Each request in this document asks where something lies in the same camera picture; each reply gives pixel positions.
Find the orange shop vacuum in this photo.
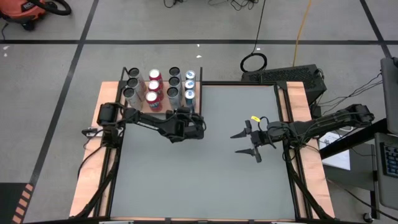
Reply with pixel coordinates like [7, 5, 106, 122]
[0, 0, 47, 32]

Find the white paper sheet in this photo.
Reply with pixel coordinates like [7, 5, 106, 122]
[318, 130, 351, 171]

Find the wooden shelf board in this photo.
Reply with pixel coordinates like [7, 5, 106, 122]
[127, 81, 201, 114]

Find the black coiled floor cable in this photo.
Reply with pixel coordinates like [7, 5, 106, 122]
[239, 0, 268, 73]

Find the black orange hazard strip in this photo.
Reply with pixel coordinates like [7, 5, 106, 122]
[0, 182, 35, 224]

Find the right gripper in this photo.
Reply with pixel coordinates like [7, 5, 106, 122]
[229, 119, 284, 164]

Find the black metal stand bar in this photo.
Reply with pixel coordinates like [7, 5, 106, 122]
[318, 118, 389, 160]

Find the black aluminium table frame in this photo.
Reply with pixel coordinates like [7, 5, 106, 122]
[70, 80, 335, 224]

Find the grey table mat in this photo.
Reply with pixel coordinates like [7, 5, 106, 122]
[110, 84, 296, 220]

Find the grey monitor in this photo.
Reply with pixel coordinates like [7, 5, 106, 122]
[381, 57, 398, 135]

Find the red Fanta strawberry can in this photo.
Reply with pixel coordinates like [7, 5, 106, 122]
[148, 68, 164, 88]
[145, 90, 163, 112]
[147, 79, 165, 99]

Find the black vacuum hose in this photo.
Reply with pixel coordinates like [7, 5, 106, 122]
[29, 0, 73, 16]

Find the black metal shelf frame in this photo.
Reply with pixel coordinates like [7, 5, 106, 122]
[120, 66, 203, 117]

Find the grey device with keypad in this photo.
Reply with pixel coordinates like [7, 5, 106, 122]
[374, 132, 398, 212]

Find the slim silver can black lid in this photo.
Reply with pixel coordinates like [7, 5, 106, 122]
[126, 77, 147, 100]
[168, 76, 183, 93]
[167, 86, 182, 110]
[169, 66, 183, 82]
[123, 86, 144, 111]
[128, 67, 147, 91]

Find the yellow floor cable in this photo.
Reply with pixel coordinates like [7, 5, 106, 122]
[292, 0, 314, 68]

